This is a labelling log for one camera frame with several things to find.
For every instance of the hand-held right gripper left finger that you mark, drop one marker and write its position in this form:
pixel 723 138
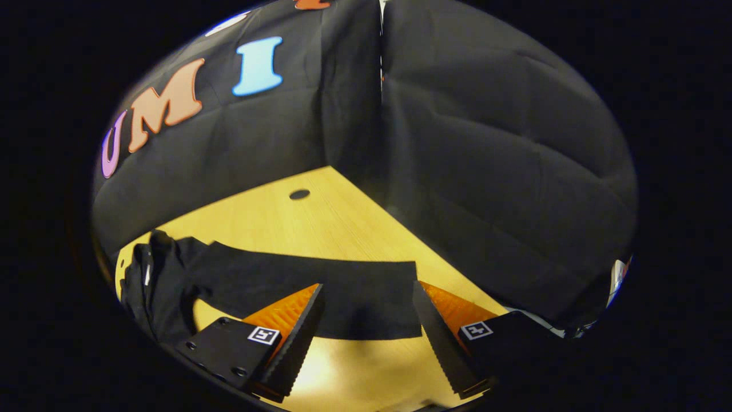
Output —
pixel 300 337

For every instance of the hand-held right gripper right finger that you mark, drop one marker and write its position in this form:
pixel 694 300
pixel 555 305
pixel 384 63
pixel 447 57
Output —
pixel 443 343

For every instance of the black backdrop cloth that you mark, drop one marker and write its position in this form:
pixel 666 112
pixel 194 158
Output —
pixel 486 171

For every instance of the white device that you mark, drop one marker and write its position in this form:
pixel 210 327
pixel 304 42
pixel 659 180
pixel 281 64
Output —
pixel 619 280

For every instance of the black garment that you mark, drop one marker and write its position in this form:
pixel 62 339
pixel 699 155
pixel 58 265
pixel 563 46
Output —
pixel 354 292

